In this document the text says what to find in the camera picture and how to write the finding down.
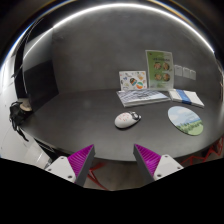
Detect black monitor panel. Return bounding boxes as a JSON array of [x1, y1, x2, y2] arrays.
[[22, 29, 59, 111]]

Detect white wall sockets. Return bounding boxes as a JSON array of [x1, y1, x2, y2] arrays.
[[174, 65, 196, 80]]

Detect white computer mouse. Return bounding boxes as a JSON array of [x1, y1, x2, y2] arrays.
[[114, 111, 141, 129]]

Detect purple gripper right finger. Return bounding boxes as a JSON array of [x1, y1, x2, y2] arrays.
[[133, 143, 185, 186]]

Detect round landscape mouse pad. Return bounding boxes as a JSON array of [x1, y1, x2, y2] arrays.
[[168, 106, 204, 136]]

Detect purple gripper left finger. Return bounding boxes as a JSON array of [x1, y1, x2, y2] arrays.
[[45, 143, 96, 187]]

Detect green food poster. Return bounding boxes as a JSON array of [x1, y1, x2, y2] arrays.
[[146, 50, 174, 91]]

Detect white blue booklet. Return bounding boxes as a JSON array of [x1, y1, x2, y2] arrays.
[[169, 89, 204, 107]]

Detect white sticker sheet card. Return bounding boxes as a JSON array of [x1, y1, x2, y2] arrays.
[[119, 71, 147, 91]]

